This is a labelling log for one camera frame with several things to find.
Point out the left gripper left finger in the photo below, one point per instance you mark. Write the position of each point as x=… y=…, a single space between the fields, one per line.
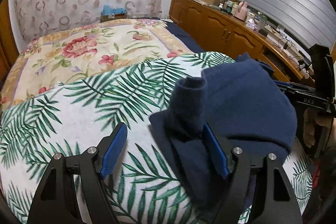
x=109 y=150

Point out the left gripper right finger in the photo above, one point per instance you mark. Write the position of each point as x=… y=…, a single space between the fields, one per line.
x=219 y=149

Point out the navy blue garment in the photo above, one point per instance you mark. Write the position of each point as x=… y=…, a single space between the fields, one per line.
x=238 y=101

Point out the right hand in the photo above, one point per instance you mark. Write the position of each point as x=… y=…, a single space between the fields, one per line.
x=312 y=119

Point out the palm leaf print blanket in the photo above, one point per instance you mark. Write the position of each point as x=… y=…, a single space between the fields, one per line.
x=72 y=117

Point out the floral quilt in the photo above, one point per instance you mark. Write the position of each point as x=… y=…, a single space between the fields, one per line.
x=71 y=55

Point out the wooden sideboard cabinet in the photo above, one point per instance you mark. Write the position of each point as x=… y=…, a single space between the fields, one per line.
x=213 y=30

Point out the pink kettle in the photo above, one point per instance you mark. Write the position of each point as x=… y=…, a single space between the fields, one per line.
x=241 y=11

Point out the blue box at headboard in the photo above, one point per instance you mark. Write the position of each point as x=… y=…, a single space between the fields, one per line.
x=109 y=13

